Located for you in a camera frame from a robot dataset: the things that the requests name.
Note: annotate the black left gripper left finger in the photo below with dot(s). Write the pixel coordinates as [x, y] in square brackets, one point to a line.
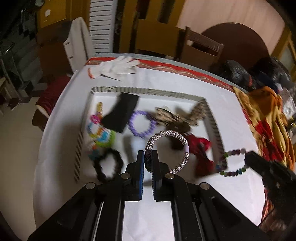
[135, 183]

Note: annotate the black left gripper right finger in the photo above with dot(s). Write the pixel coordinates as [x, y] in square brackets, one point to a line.
[160, 185]

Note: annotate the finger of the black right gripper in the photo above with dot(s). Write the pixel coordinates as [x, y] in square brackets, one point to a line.
[270, 169]

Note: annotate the leopard print hair bow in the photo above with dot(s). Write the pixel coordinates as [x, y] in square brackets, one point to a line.
[180, 123]

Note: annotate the black scrunchie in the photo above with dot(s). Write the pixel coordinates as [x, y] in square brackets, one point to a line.
[108, 165]

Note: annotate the red satin hair bow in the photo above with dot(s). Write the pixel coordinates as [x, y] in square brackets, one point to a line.
[198, 147]

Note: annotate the striped black white tray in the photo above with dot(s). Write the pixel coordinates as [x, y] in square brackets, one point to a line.
[149, 100]

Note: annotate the floral orange red blanket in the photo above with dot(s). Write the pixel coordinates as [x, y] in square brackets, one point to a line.
[263, 111]

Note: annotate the white tablecloth red border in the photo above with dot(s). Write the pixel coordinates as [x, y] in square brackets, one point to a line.
[54, 178]

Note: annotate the white cotton glove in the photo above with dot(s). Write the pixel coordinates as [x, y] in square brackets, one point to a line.
[115, 69]

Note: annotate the black plastic bag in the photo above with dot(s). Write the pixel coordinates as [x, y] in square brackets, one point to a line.
[235, 73]

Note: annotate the dark round wooden tabletop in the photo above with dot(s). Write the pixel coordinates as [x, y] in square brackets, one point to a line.
[241, 43]

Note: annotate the wooden chair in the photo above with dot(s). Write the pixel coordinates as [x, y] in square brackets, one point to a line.
[199, 51]

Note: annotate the white ironing board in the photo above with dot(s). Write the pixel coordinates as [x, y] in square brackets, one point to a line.
[78, 46]

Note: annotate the white louvered door panel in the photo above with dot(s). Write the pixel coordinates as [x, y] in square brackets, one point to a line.
[102, 15]

